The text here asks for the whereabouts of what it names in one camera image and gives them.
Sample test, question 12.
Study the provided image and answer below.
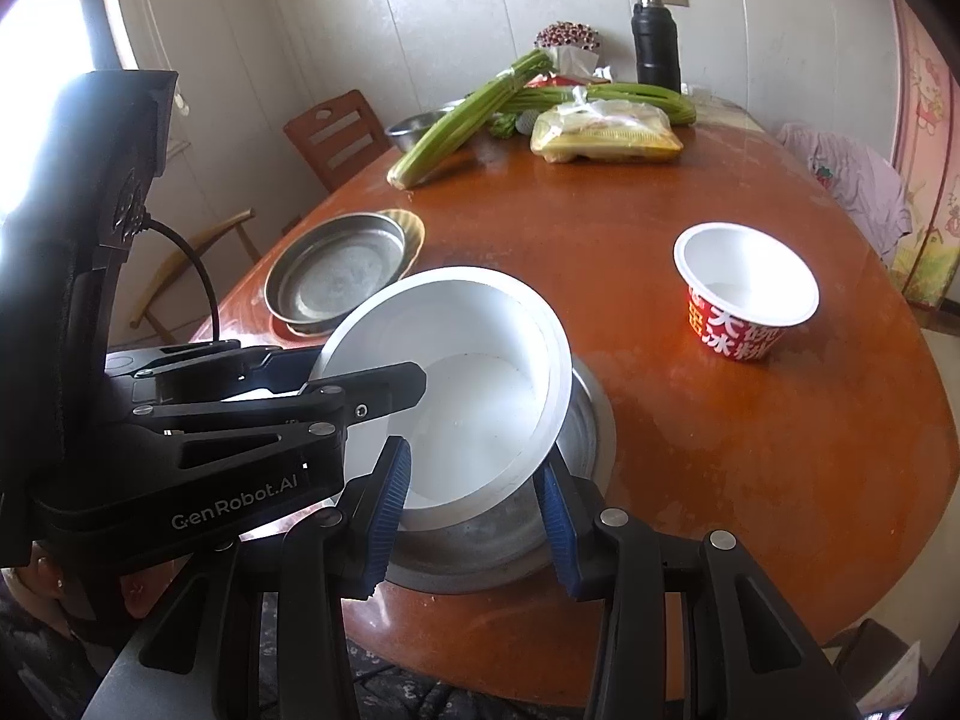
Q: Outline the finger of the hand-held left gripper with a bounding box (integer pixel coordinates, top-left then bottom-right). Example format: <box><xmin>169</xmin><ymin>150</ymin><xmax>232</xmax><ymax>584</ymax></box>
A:
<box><xmin>105</xmin><ymin>341</ymin><xmax>323</xmax><ymax>400</ymax></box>
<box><xmin>133</xmin><ymin>361</ymin><xmax>428</xmax><ymax>466</ymax></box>

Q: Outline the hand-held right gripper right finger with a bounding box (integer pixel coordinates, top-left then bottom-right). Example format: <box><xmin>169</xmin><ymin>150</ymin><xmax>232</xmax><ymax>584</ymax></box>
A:
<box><xmin>534</xmin><ymin>457</ymin><xmax>863</xmax><ymax>720</ymax></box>

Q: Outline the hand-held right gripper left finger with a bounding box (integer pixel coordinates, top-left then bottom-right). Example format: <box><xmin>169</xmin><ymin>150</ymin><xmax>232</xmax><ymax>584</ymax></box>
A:
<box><xmin>79</xmin><ymin>435</ymin><xmax>413</xmax><ymax>720</ymax></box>

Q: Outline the stainless steel plate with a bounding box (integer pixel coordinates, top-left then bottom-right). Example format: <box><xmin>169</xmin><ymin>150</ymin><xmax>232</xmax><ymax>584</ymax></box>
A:
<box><xmin>381</xmin><ymin>360</ymin><xmax>617</xmax><ymax>592</ymax></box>
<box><xmin>262</xmin><ymin>214</ymin><xmax>407</xmax><ymax>336</ymax></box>

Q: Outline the white bowl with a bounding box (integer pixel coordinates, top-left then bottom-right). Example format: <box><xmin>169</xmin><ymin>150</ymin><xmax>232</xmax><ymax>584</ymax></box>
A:
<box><xmin>309</xmin><ymin>266</ymin><xmax>575</xmax><ymax>533</ymax></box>

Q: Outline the red paper bowl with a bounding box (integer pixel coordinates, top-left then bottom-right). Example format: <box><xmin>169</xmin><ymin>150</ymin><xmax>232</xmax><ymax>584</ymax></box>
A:
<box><xmin>673</xmin><ymin>221</ymin><xmax>820</xmax><ymax>363</ymax></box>

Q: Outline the person's left hand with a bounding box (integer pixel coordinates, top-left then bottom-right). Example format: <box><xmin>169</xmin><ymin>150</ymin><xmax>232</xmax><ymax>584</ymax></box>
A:
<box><xmin>13</xmin><ymin>549</ymin><xmax>80</xmax><ymax>605</ymax></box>

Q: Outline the brown wooden slat chair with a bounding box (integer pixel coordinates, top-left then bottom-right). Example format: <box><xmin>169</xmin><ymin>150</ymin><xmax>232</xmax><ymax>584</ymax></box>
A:
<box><xmin>283</xmin><ymin>88</ymin><xmax>395</xmax><ymax>194</ymax></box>

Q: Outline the stainless steel basin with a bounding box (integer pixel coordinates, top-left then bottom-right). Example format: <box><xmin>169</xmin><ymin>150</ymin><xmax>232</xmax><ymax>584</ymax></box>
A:
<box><xmin>385</xmin><ymin>109</ymin><xmax>451</xmax><ymax>155</ymax></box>

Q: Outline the thick celery bunch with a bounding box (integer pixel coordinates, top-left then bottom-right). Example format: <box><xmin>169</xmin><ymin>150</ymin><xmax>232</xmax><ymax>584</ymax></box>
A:
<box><xmin>386</xmin><ymin>49</ymin><xmax>552</xmax><ymax>191</ymax></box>

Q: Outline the bag of yellow noodles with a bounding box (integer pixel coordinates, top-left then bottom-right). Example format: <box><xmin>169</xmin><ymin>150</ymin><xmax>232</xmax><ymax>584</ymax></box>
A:
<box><xmin>530</xmin><ymin>86</ymin><xmax>685</xmax><ymax>164</ymax></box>

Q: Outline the white paper leaflet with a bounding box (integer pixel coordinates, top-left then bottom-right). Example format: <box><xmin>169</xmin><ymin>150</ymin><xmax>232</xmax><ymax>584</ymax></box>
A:
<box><xmin>855</xmin><ymin>641</ymin><xmax>929</xmax><ymax>715</ymax></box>

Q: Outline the thin celery bunch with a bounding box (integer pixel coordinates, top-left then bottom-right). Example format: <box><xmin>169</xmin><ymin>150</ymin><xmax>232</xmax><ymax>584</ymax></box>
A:
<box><xmin>517</xmin><ymin>82</ymin><xmax>698</xmax><ymax>127</ymax></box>

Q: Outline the dark red flower bouquet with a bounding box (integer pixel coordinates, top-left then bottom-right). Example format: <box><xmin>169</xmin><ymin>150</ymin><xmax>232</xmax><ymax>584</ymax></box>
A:
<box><xmin>535</xmin><ymin>22</ymin><xmax>603</xmax><ymax>77</ymax></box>

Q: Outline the black thermos bottle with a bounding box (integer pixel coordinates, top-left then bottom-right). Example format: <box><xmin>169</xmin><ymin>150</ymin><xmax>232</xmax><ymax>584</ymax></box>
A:
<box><xmin>630</xmin><ymin>0</ymin><xmax>682</xmax><ymax>95</ymax></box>

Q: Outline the pale pink cloth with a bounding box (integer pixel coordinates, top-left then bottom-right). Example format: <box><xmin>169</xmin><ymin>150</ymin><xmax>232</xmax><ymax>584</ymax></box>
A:
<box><xmin>776</xmin><ymin>121</ymin><xmax>912</xmax><ymax>267</ymax></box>

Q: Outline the pink cartoon print cabinet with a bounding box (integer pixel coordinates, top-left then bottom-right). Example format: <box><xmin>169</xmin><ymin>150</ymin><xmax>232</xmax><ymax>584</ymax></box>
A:
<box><xmin>889</xmin><ymin>0</ymin><xmax>960</xmax><ymax>308</ymax></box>

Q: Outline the black cable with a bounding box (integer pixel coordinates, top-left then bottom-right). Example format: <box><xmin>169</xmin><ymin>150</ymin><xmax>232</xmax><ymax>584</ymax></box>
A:
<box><xmin>146</xmin><ymin>217</ymin><xmax>222</xmax><ymax>346</ymax></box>

